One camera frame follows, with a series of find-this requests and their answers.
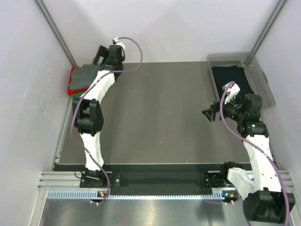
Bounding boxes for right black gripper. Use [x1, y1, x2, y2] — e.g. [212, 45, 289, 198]
[202, 92, 246, 123]

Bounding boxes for grey t shirt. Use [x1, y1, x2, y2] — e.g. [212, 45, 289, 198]
[69, 64, 100, 91]

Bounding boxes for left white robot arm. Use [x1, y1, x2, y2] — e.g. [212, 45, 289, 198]
[73, 44, 125, 188]

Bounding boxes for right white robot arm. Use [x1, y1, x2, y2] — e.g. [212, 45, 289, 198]
[202, 91, 295, 226]

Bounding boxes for black t shirt in bin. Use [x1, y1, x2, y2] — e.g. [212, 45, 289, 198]
[211, 66, 254, 98]

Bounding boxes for green folded t shirt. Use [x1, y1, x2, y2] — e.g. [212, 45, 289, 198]
[71, 92, 85, 98]

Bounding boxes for red folded t shirt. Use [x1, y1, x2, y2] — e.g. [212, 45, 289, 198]
[67, 67, 84, 96]

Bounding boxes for clear plastic bin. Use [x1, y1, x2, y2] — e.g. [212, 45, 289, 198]
[207, 52, 276, 110]

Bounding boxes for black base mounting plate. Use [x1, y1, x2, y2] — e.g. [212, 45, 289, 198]
[79, 164, 238, 191]

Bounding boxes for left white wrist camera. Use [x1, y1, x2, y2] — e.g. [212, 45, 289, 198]
[112, 37, 125, 50]

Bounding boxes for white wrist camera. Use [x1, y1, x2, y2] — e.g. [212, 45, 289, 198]
[222, 81, 240, 105]
[112, 37, 125, 50]

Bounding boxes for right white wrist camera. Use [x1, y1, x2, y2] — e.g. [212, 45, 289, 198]
[222, 81, 240, 105]

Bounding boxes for left aluminium frame post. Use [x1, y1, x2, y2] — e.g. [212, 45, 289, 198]
[33, 0, 78, 67]

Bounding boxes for aluminium frame post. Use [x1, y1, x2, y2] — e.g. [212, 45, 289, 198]
[33, 0, 78, 67]
[244, 0, 288, 67]

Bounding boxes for slotted grey cable duct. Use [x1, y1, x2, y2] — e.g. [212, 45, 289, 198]
[47, 189, 238, 200]

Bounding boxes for aluminium front rail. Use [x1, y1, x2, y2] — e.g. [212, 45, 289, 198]
[38, 170, 294, 190]

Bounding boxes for right aluminium frame post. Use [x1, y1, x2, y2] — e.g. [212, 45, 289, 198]
[244, 0, 288, 67]

